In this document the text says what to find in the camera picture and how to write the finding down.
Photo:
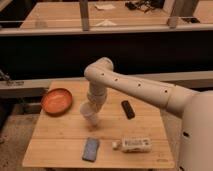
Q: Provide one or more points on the orange bowl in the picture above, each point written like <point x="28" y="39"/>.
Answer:
<point x="56" y="101"/>

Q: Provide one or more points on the blue sponge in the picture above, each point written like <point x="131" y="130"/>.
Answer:
<point x="90" y="149"/>

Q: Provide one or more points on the white paper sheet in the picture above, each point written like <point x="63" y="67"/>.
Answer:
<point x="105" y="7"/>

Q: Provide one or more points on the wooden table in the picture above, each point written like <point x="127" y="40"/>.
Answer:
<point x="58" y="142"/>

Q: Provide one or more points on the black remote control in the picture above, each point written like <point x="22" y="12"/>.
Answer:
<point x="128" y="109"/>

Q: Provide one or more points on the folded white paper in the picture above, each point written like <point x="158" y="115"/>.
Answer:
<point x="106" y="22"/>

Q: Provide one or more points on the white plastic bottle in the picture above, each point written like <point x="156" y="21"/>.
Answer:
<point x="133" y="144"/>

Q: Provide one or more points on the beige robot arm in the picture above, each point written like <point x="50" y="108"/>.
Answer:
<point x="193" y="107"/>

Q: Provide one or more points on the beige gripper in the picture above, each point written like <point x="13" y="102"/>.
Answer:
<point x="89" y="111"/>

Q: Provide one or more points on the grey metal post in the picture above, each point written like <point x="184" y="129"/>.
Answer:
<point x="84" y="14"/>

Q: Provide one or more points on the grey post right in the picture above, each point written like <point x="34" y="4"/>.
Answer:
<point x="176" y="8"/>

